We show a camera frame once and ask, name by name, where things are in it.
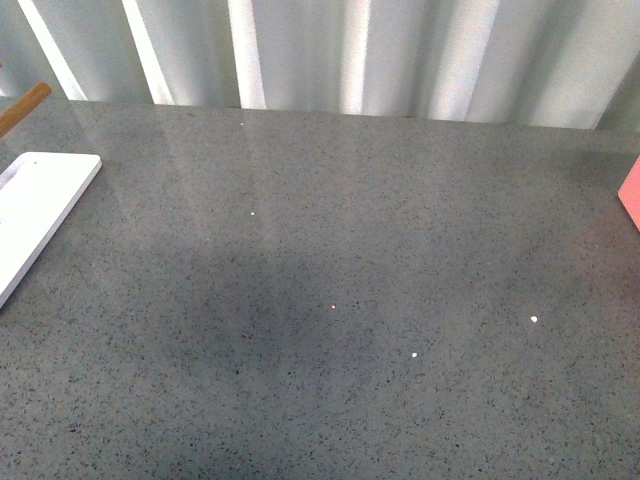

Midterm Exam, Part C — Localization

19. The wooden rack rod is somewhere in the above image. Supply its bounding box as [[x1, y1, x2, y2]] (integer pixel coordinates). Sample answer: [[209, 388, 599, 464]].
[[0, 82, 52, 137]]

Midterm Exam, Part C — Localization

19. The white rack base board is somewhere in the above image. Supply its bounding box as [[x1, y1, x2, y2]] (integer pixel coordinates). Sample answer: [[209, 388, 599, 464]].
[[1, 151, 102, 303]]

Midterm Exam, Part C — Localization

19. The pink box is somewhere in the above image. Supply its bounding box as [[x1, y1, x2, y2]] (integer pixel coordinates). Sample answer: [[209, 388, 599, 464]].
[[617, 157, 640, 230]]

